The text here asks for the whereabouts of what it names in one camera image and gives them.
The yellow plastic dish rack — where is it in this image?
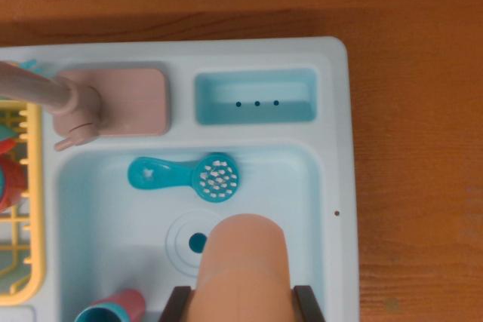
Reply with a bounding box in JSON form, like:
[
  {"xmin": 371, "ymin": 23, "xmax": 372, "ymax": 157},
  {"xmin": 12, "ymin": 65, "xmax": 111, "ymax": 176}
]
[{"xmin": 0, "ymin": 101, "xmax": 47, "ymax": 306}]

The pink toy cup without handle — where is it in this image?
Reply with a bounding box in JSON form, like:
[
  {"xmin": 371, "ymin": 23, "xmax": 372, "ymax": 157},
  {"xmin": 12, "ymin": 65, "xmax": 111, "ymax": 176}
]
[{"xmin": 92, "ymin": 289, "xmax": 146, "ymax": 322}]

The light blue toy sink unit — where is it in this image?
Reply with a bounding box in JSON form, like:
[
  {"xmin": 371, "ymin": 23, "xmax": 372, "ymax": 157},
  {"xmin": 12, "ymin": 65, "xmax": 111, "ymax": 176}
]
[{"xmin": 0, "ymin": 36, "xmax": 359, "ymax": 322}]

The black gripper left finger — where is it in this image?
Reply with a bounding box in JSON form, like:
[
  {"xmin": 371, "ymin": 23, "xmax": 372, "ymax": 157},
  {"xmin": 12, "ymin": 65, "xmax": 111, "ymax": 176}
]
[{"xmin": 158, "ymin": 286, "xmax": 195, "ymax": 322}]

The teal toy fork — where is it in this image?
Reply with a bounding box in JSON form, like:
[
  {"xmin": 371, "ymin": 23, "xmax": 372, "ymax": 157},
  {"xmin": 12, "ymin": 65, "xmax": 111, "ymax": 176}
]
[{"xmin": 18, "ymin": 59, "xmax": 57, "ymax": 78}]

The cream detergent bottle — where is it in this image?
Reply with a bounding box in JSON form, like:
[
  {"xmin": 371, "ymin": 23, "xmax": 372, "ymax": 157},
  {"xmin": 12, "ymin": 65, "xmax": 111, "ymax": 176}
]
[{"xmin": 187, "ymin": 213, "xmax": 295, "ymax": 322}]

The grey toy faucet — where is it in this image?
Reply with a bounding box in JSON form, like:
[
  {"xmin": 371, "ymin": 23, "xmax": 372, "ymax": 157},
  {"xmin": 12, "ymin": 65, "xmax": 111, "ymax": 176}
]
[{"xmin": 0, "ymin": 60, "xmax": 103, "ymax": 152}]

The teal scrub brush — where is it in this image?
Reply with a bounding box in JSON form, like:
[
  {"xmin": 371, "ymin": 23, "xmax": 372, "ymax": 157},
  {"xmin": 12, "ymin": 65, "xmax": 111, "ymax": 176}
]
[{"xmin": 127, "ymin": 153, "xmax": 242, "ymax": 204}]

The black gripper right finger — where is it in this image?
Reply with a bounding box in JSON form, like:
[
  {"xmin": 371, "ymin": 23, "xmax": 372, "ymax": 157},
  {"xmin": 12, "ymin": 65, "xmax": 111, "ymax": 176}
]
[{"xmin": 292, "ymin": 284, "xmax": 328, "ymax": 322}]

